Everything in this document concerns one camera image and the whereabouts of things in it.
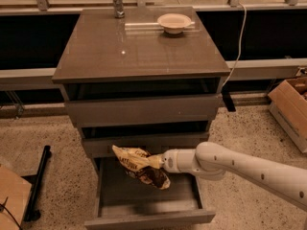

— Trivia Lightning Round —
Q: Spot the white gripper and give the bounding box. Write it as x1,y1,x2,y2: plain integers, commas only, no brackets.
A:
162,149,182,173

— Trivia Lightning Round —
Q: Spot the brown yellow chip bag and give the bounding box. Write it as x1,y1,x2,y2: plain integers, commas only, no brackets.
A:
112,145,171,190

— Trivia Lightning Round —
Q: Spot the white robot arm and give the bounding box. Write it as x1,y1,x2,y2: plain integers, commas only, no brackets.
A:
161,142,307,211

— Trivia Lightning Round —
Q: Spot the grey middle drawer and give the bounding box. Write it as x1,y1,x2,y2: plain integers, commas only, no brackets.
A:
82,121,211,158

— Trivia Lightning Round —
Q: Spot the grey drawer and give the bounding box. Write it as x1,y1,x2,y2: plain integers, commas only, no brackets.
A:
65,78,221,127
84,157,215,230
82,121,211,158

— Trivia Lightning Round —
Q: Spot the grey bottom drawer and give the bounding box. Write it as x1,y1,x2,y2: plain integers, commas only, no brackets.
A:
84,157,215,230

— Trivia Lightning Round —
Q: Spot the grey top drawer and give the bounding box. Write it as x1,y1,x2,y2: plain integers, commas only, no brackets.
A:
65,78,221,127

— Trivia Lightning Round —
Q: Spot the grey drawer cabinet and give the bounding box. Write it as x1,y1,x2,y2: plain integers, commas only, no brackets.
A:
51,6,231,169

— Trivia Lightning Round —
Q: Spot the black metal bar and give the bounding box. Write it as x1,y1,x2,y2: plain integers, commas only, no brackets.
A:
24,145,52,222

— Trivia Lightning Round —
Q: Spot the cardboard box right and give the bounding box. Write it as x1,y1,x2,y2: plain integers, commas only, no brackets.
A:
269,77,307,153

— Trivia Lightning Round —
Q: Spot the white paper bowl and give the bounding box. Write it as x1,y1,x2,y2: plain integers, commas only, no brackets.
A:
157,13,192,35

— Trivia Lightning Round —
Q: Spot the white cable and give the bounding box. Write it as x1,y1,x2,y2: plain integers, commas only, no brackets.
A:
221,3,248,88

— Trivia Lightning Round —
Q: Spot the black cable left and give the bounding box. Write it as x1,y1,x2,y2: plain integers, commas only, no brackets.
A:
0,196,23,230

